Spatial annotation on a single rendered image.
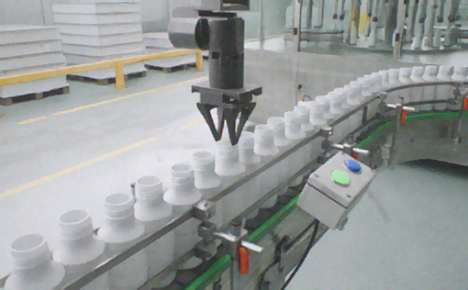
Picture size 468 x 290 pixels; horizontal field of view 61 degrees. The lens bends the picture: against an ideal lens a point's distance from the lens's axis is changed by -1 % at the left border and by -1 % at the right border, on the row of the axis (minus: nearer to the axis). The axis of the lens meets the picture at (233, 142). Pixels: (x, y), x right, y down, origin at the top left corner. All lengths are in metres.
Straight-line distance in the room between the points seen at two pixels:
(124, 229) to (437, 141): 1.38
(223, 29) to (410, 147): 1.14
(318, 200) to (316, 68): 3.17
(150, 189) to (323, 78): 3.33
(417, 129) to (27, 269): 1.41
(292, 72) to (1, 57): 3.97
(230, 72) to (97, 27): 6.43
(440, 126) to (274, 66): 2.55
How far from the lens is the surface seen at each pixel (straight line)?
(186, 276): 0.65
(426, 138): 1.67
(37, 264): 0.47
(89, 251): 0.51
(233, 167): 0.68
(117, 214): 0.52
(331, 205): 0.69
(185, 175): 0.59
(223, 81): 0.63
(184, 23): 0.67
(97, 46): 7.04
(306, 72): 3.87
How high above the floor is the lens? 1.40
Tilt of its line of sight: 20 degrees down
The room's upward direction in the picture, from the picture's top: straight up
